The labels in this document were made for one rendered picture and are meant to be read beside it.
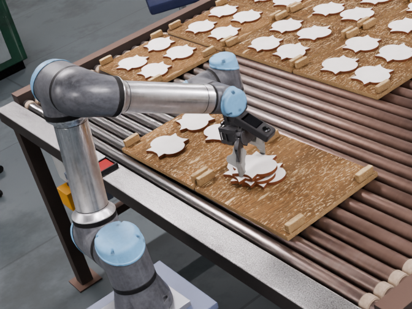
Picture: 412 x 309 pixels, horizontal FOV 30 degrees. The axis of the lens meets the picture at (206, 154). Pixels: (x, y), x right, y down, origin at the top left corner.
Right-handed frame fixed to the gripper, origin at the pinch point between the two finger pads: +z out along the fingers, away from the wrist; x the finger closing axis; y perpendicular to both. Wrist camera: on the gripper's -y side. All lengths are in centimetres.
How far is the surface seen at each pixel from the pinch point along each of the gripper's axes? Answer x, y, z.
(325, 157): -15.4, -14.2, 4.2
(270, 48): -75, 47, 3
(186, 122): -18.0, 42.6, 3.0
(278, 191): 3.9, -10.2, 4.2
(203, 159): -2.7, 23.2, 4.2
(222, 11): -104, 93, 3
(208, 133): -14.4, 29.8, 3.0
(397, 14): -113, 12, 4
